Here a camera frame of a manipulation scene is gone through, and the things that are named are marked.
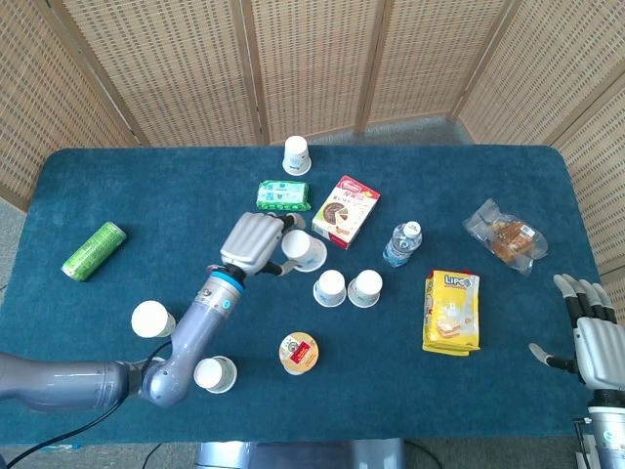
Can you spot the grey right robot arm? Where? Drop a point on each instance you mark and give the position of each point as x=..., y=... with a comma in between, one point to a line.
x=610, y=439

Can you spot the red white cookie box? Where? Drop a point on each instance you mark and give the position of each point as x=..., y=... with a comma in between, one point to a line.
x=344, y=212

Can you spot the woven folding screen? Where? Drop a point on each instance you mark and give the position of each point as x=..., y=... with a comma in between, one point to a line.
x=312, y=58

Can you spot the green tissue pack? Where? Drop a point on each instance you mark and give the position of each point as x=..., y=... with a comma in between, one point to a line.
x=283, y=195

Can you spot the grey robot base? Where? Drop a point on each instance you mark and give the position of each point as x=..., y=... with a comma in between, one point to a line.
x=303, y=456

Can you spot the stacked white paper cups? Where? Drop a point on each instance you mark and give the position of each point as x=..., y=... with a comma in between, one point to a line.
x=217, y=375

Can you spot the white cup blue print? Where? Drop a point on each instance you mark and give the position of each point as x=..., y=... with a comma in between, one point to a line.
x=296, y=154

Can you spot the clear bag of pastry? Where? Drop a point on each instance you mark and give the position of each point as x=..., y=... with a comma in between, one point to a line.
x=508, y=237

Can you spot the clear water bottle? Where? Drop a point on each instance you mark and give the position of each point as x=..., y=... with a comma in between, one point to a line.
x=403, y=244

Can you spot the green drink can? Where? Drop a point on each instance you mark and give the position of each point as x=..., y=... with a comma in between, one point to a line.
x=93, y=251

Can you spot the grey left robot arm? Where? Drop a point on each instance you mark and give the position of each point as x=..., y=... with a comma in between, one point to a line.
x=205, y=322

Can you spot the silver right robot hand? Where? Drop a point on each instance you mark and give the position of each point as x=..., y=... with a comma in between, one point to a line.
x=600, y=349

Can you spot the red lid instant cup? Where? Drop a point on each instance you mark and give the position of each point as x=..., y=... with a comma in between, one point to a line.
x=299, y=352

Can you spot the yellow snack bag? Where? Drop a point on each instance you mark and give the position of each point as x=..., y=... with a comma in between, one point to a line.
x=451, y=312

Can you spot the white cup green flower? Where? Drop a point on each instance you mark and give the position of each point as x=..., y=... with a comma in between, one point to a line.
x=365, y=288
x=149, y=318

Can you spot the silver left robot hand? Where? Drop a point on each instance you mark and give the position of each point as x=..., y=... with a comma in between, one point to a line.
x=251, y=239

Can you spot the blue felt table cloth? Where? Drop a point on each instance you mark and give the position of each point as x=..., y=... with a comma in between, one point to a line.
x=439, y=195

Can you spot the white cup blue flower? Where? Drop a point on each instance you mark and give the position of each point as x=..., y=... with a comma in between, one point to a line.
x=305, y=251
x=330, y=288

